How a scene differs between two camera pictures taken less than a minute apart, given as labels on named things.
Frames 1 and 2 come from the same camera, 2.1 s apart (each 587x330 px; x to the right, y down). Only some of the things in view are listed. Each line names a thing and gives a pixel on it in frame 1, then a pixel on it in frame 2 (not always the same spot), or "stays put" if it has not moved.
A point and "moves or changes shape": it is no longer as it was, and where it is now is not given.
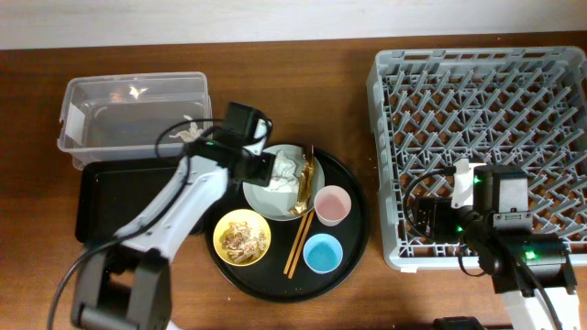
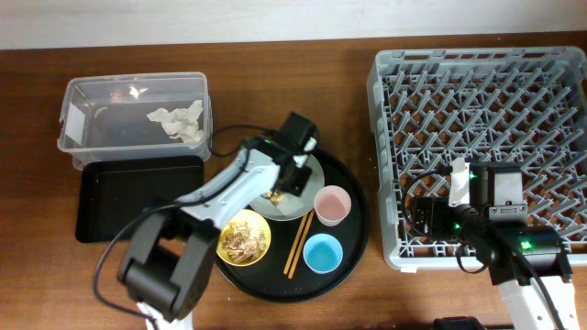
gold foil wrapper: [305, 181] -> [276, 197]
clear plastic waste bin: [123, 114] stays put
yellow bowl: [242, 237] stays put
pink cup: [332, 203] stays put
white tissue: [283, 179] moves or changes shape
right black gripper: [440, 208] stays put
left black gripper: [260, 169] -> [298, 188]
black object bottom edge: [458, 323] stays put
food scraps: [242, 242] stays put
